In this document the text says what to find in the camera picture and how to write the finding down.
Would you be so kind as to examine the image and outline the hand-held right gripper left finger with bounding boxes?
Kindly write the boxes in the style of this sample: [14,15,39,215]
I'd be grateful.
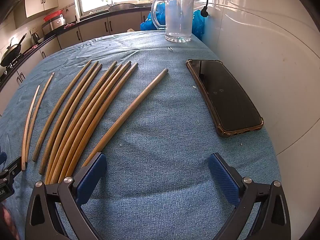
[24,152,108,240]

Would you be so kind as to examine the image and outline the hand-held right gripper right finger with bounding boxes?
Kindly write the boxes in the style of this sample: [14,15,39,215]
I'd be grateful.
[207,152,292,240]

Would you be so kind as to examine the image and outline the thin wooden chopstick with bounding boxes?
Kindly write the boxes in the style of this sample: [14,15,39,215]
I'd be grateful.
[21,85,40,172]
[24,72,55,168]

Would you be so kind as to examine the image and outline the bunch of wooden chopsticks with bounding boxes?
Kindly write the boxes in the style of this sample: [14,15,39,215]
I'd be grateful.
[39,60,169,185]

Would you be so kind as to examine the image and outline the thick wooden chopstick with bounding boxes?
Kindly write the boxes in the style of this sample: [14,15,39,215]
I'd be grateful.
[32,59,93,162]

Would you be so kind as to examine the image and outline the blue tablecloth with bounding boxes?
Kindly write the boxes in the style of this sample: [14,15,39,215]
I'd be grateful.
[0,29,282,240]

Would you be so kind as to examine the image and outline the smartphone in brown case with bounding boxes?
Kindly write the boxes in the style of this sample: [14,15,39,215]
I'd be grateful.
[186,59,265,138]

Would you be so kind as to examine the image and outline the gas stove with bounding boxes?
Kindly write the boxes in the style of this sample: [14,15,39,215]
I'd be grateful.
[0,54,28,77]

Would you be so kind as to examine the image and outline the black wok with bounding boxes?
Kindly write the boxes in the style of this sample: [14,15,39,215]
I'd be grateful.
[0,34,27,67]

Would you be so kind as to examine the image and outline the steel kettle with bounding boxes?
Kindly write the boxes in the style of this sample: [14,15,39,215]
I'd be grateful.
[30,31,42,45]

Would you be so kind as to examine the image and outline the steel rice cooker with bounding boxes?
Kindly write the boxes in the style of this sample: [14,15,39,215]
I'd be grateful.
[41,15,67,37]

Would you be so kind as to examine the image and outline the beige lower kitchen cabinets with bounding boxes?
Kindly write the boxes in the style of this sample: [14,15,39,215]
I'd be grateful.
[0,10,150,115]

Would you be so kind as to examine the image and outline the black kitchen countertop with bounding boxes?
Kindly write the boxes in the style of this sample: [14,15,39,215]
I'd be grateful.
[0,5,153,90]

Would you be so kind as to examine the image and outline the red plastic basin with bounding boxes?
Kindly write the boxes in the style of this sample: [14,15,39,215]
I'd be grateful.
[44,10,64,22]

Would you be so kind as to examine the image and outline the blue plastic bag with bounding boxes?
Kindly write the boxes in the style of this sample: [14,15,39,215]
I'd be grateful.
[140,9,206,40]

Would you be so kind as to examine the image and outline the clear plastic pitcher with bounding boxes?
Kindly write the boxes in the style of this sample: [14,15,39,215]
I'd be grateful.
[151,0,195,43]

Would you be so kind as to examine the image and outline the metal basin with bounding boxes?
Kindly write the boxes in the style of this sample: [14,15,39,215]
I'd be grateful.
[107,3,137,12]

